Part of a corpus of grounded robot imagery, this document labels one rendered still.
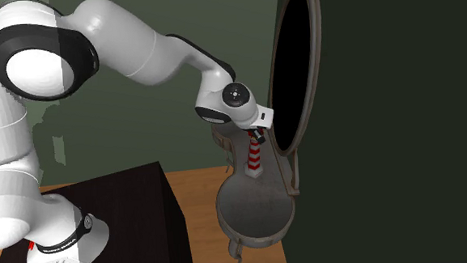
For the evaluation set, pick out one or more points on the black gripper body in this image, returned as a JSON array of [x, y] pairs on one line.
[[259, 135]]

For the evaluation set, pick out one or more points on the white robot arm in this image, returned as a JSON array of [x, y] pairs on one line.
[[115, 41]]

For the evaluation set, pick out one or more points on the red white striped lighthouse figure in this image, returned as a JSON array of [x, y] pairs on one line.
[[254, 157]]

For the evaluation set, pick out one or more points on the dark robot stand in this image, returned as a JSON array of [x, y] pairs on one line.
[[142, 214]]

